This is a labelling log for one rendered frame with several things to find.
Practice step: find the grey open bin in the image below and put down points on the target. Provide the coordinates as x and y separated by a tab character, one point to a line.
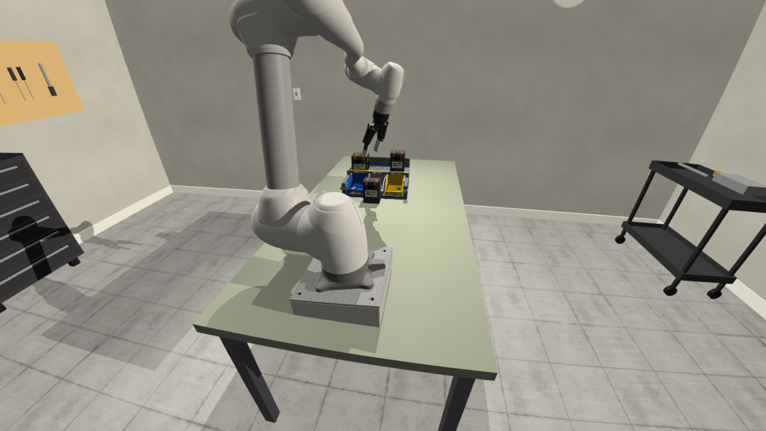
383	180

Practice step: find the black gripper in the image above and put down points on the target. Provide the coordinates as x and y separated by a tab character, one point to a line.
379	124

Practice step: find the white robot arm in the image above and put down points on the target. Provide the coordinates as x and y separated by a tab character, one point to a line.
333	231

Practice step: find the blue bin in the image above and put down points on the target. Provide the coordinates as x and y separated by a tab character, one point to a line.
356	180

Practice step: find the dark grey metal shelf rack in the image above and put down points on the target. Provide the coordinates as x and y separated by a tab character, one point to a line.
379	164

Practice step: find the black case with handle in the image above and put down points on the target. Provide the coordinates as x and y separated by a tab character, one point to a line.
397	161

